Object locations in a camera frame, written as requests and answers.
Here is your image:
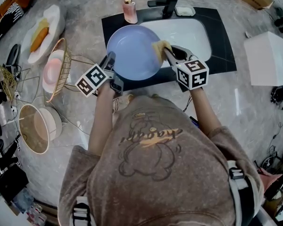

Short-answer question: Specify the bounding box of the pink soap dispenser bottle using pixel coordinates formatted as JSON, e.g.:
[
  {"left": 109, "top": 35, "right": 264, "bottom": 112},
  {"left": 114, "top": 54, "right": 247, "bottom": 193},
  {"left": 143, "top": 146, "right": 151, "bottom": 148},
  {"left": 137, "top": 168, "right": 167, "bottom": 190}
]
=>
[{"left": 117, "top": 0, "right": 139, "bottom": 24}]

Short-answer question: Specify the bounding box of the blue plate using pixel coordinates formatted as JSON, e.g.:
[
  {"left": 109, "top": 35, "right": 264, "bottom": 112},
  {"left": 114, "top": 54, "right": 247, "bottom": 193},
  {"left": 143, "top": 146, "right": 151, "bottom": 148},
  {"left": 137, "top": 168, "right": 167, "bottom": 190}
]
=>
[{"left": 106, "top": 24, "right": 161, "bottom": 81}]

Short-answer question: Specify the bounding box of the brown printed t-shirt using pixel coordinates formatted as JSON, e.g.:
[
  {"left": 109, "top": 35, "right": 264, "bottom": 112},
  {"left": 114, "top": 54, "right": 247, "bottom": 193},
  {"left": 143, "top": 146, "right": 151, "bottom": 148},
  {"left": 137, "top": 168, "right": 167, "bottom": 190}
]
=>
[{"left": 58, "top": 95, "right": 265, "bottom": 226}]

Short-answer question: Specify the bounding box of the black cable bundle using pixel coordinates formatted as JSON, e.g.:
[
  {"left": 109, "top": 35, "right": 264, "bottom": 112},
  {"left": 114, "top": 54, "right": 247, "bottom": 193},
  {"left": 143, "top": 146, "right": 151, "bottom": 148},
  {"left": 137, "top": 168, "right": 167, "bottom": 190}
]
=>
[{"left": 270, "top": 85, "right": 283, "bottom": 105}]

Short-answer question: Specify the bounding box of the white black harness strap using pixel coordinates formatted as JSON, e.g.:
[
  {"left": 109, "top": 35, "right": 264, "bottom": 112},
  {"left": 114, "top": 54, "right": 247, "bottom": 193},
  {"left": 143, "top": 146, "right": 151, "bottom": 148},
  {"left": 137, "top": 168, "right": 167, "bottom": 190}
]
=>
[
  {"left": 227, "top": 160, "right": 258, "bottom": 226},
  {"left": 72, "top": 195, "right": 95, "bottom": 226}
]

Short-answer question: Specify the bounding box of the white cube cabinet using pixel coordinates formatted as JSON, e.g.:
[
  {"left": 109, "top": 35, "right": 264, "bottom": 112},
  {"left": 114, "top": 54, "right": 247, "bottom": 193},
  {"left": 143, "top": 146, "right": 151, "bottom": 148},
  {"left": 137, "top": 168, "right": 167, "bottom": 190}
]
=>
[{"left": 244, "top": 31, "right": 283, "bottom": 87}]

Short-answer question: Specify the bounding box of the orange cushion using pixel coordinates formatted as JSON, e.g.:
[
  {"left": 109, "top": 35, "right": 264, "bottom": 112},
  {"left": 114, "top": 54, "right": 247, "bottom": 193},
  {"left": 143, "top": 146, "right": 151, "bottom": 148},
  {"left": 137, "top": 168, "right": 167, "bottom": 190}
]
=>
[{"left": 29, "top": 27, "right": 50, "bottom": 53}]

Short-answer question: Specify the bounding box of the black faucet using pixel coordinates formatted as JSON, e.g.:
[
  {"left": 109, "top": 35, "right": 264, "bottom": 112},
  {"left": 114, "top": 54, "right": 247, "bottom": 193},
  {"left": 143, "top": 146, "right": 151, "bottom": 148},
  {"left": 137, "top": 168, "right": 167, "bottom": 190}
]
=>
[{"left": 147, "top": 0, "right": 180, "bottom": 20}]

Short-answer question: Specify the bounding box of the round beige side table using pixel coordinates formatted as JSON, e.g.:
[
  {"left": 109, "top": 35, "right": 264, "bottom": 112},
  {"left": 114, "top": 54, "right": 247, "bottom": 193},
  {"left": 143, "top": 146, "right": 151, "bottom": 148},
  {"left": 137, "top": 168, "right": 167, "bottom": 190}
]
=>
[{"left": 18, "top": 104, "right": 63, "bottom": 154}]

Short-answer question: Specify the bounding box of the gold wire chair pink cushion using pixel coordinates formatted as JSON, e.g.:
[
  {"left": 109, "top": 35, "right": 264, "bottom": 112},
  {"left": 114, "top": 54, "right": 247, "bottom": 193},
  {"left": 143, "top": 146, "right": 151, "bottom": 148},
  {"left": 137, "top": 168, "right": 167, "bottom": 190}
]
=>
[{"left": 42, "top": 38, "right": 97, "bottom": 103}]

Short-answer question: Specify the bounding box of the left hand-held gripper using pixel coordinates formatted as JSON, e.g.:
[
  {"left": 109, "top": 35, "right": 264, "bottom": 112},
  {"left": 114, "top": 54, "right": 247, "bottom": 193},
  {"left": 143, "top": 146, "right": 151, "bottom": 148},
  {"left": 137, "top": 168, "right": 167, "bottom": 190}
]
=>
[{"left": 75, "top": 51, "right": 125, "bottom": 98}]

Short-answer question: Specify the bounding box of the yellow sponge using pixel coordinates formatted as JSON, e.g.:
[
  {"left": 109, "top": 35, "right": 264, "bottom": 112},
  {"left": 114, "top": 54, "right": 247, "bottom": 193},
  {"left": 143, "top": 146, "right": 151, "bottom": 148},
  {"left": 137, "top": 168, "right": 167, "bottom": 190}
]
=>
[{"left": 152, "top": 40, "right": 173, "bottom": 63}]

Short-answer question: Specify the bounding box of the person's right forearm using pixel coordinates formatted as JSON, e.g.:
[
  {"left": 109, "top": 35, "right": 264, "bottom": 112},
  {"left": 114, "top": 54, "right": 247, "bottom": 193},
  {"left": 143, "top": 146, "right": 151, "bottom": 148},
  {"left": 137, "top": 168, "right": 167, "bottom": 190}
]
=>
[{"left": 190, "top": 87, "right": 222, "bottom": 136}]

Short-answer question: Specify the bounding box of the white soap dish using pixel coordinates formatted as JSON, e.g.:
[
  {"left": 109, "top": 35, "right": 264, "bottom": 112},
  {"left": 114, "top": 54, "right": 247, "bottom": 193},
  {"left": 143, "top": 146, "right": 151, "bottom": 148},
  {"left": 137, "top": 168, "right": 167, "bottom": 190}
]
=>
[{"left": 175, "top": 5, "right": 196, "bottom": 17}]

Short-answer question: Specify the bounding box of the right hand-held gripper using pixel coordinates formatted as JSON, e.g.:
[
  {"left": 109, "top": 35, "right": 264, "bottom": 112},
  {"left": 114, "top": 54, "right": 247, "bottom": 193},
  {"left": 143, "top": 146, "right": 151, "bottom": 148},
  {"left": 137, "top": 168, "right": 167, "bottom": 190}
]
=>
[{"left": 163, "top": 45, "right": 210, "bottom": 91}]

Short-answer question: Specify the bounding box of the white sink basin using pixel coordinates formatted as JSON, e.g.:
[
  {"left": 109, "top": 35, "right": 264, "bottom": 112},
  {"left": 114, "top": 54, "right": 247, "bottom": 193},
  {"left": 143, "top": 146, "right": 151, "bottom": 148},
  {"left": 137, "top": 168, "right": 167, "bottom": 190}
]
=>
[{"left": 139, "top": 18, "right": 212, "bottom": 68}]

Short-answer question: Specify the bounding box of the person's left forearm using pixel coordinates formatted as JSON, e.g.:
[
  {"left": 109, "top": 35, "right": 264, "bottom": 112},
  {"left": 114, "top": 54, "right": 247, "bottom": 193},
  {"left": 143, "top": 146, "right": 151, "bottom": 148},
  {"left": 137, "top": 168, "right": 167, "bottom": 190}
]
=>
[{"left": 87, "top": 86, "right": 116, "bottom": 156}]

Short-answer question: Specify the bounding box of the black white striped cushion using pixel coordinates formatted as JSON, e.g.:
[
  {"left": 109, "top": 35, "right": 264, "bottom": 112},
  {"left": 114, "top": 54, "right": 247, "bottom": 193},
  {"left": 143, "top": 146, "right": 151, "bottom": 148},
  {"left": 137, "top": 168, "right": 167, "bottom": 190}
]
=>
[{"left": 0, "top": 3, "right": 25, "bottom": 47}]

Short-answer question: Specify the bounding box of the wooden vanity cabinet black top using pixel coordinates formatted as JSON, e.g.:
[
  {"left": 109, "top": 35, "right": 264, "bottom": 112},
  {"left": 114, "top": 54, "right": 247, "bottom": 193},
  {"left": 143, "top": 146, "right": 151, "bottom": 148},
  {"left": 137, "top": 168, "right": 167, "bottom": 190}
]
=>
[{"left": 101, "top": 7, "right": 238, "bottom": 91}]

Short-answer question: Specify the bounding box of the dark blue phone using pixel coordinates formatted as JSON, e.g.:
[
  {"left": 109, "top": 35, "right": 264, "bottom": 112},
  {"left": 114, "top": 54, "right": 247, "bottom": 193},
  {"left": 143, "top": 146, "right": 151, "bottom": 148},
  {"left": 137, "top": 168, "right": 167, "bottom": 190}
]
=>
[{"left": 190, "top": 116, "right": 200, "bottom": 129}]

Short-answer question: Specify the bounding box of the gold wire stool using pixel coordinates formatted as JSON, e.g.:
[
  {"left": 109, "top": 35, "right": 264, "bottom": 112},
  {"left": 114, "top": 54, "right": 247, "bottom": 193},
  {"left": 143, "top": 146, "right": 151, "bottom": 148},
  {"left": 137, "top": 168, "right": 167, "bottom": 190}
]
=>
[{"left": 0, "top": 65, "right": 41, "bottom": 105}]

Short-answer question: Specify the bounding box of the pink cloth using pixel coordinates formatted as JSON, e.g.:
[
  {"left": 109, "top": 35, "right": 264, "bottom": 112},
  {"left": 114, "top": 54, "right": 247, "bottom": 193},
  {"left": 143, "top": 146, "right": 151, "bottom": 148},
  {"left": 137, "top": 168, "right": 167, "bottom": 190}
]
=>
[{"left": 257, "top": 167, "right": 283, "bottom": 195}]

